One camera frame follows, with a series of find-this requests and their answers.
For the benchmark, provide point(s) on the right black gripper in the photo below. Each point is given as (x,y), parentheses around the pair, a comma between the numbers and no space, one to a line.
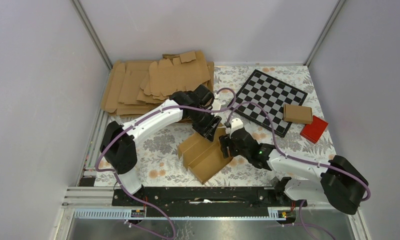
(225,141)

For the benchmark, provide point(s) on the perforated metal cable tray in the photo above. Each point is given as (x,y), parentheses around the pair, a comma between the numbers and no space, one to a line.
(199,212)

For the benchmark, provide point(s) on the floral table mat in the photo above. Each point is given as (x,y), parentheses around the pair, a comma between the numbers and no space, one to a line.
(158,164)

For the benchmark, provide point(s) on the folded small cardboard box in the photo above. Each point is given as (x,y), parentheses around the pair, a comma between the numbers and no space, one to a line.
(297,114)

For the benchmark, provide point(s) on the red box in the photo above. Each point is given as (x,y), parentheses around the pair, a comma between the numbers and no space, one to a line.
(313,131)

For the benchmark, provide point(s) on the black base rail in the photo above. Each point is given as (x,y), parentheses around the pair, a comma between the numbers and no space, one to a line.
(225,198)

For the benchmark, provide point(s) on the stack of cardboard blanks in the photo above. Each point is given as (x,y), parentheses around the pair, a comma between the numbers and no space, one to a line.
(135,87)

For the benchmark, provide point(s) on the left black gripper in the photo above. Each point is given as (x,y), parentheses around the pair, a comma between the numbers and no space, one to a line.
(209,129)

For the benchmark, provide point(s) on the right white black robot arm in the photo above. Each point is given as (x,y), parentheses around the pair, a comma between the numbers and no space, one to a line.
(336,181)

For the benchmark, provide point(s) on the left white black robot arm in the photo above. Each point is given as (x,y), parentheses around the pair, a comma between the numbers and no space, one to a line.
(120,141)

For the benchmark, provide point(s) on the black white checkerboard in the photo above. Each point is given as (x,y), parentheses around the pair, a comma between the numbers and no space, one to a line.
(271,94)

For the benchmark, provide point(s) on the brown cardboard box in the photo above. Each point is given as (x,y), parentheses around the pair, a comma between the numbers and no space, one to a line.
(203,158)

